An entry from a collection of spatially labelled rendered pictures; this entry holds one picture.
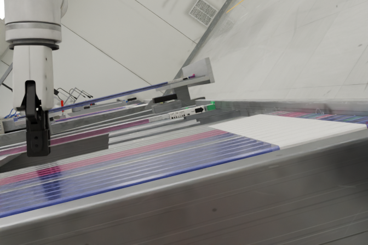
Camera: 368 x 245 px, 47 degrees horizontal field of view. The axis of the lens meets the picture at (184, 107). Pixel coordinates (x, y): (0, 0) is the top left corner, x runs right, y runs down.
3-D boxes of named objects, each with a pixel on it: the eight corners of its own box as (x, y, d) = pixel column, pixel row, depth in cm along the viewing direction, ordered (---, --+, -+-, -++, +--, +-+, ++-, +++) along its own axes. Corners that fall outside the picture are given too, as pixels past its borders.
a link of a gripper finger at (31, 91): (29, 67, 65) (34, 94, 69) (22, 101, 59) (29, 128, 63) (36, 67, 65) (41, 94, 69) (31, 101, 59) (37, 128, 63)
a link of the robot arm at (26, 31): (12, 31, 71) (13, 49, 71) (-2, 22, 62) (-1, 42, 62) (64, 31, 72) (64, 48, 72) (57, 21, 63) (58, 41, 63)
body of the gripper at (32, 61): (16, 44, 71) (19, 110, 72) (0, 35, 61) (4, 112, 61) (62, 44, 73) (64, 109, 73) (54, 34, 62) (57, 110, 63)
